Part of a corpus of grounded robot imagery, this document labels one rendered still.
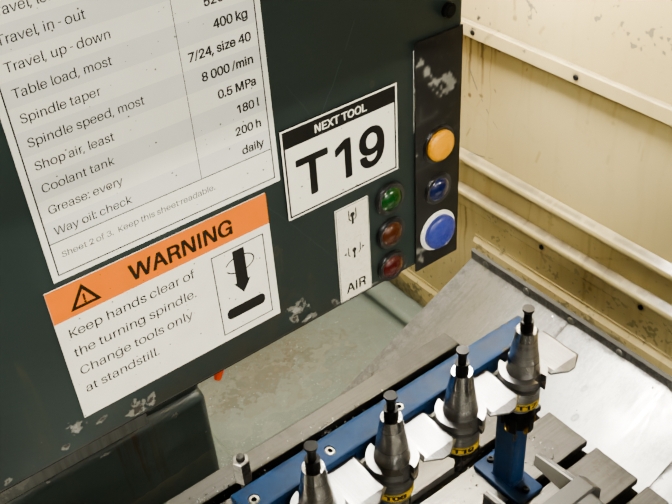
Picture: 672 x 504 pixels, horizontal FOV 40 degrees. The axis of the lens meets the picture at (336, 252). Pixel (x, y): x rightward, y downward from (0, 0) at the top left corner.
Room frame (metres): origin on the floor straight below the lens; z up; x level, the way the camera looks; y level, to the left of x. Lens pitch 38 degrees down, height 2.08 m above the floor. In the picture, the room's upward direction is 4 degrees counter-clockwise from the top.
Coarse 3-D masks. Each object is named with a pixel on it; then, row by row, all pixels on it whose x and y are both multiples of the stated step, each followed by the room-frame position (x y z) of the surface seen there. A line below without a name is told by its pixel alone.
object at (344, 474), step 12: (336, 468) 0.69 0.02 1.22; (348, 468) 0.69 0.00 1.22; (360, 468) 0.69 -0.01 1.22; (336, 480) 0.68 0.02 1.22; (348, 480) 0.67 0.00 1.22; (360, 480) 0.67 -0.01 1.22; (372, 480) 0.67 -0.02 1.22; (348, 492) 0.66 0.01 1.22; (360, 492) 0.66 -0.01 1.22; (372, 492) 0.65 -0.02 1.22; (384, 492) 0.66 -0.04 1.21
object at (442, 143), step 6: (438, 132) 0.58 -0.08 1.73; (444, 132) 0.58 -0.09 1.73; (450, 132) 0.58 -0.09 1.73; (432, 138) 0.58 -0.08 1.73; (438, 138) 0.58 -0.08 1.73; (444, 138) 0.58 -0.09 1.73; (450, 138) 0.58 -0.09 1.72; (432, 144) 0.57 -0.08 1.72; (438, 144) 0.58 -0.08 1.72; (444, 144) 0.58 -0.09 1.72; (450, 144) 0.58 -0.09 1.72; (432, 150) 0.57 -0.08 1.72; (438, 150) 0.58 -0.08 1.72; (444, 150) 0.58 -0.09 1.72; (450, 150) 0.58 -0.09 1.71; (432, 156) 0.57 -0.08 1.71; (438, 156) 0.58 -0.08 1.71; (444, 156) 0.58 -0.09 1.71
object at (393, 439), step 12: (384, 420) 0.69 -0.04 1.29; (396, 420) 0.69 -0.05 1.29; (384, 432) 0.69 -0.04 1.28; (396, 432) 0.69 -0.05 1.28; (384, 444) 0.68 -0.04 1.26; (396, 444) 0.68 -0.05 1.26; (408, 444) 0.70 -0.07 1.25; (384, 456) 0.68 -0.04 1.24; (396, 456) 0.68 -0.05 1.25; (408, 456) 0.69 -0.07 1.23; (384, 468) 0.68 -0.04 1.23; (396, 468) 0.68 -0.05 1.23
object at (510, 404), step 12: (480, 372) 0.83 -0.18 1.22; (480, 384) 0.81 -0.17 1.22; (492, 384) 0.81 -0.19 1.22; (504, 384) 0.81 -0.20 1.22; (480, 396) 0.79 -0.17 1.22; (492, 396) 0.79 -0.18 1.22; (504, 396) 0.79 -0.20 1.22; (516, 396) 0.78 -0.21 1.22; (492, 408) 0.77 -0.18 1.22; (504, 408) 0.77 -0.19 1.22
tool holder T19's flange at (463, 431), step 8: (440, 400) 0.78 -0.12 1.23; (480, 400) 0.77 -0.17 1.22; (440, 408) 0.77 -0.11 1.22; (480, 408) 0.76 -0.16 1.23; (440, 416) 0.75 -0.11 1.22; (480, 416) 0.75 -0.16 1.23; (440, 424) 0.75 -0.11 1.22; (448, 424) 0.74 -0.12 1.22; (456, 424) 0.74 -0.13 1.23; (464, 424) 0.74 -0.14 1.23; (472, 424) 0.74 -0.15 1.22; (480, 424) 0.74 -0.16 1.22; (456, 432) 0.73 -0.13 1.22; (464, 432) 0.73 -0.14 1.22; (472, 432) 0.73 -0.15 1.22; (480, 432) 0.74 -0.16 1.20; (456, 440) 0.73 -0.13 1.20; (464, 440) 0.73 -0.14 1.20
